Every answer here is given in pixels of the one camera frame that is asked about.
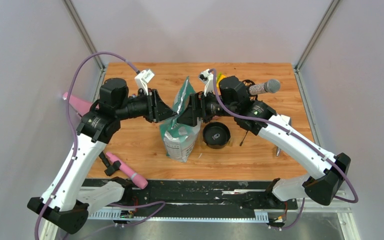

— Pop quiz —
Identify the black mounting rail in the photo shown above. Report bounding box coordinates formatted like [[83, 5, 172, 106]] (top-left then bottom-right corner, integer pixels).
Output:
[[89, 178, 332, 221]]

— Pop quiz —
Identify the silver metal scoop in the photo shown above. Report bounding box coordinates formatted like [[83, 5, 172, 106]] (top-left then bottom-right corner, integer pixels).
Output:
[[275, 114, 293, 157]]

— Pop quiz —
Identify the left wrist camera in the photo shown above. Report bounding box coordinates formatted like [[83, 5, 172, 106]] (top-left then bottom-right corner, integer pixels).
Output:
[[134, 69, 155, 95]]

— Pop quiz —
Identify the glitter silver microphone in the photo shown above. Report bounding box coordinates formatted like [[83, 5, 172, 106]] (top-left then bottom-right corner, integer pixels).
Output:
[[248, 79, 281, 96]]

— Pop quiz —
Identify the yellow green triangular toy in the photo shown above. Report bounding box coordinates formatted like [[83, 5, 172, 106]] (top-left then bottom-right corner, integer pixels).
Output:
[[216, 73, 227, 84]]

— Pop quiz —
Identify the black pet bowl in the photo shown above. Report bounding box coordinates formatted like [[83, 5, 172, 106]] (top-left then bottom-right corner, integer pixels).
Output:
[[202, 122, 231, 149]]

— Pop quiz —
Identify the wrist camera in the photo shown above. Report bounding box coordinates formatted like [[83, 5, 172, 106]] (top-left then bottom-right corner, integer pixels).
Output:
[[134, 69, 155, 95], [198, 69, 218, 97]]

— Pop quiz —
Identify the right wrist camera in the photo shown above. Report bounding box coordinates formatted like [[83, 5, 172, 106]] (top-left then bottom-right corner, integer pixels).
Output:
[[198, 69, 218, 97]]

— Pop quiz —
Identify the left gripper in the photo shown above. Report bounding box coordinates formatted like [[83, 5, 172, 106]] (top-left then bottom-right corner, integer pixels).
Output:
[[116, 88, 179, 124]]

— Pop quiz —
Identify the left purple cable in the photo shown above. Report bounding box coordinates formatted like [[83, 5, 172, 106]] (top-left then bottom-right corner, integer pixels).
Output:
[[33, 51, 142, 240]]

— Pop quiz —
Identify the green dog food bag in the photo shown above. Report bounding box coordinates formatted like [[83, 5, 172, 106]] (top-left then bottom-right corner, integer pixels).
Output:
[[159, 77, 201, 163]]

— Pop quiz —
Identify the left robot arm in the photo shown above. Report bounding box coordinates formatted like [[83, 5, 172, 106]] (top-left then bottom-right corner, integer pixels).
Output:
[[27, 78, 177, 235]]

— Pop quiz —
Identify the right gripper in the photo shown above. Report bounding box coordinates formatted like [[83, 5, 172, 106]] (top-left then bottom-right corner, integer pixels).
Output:
[[176, 89, 237, 128]]

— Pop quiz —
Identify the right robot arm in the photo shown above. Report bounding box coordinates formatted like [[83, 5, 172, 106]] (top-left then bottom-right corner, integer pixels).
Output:
[[177, 76, 351, 209]]

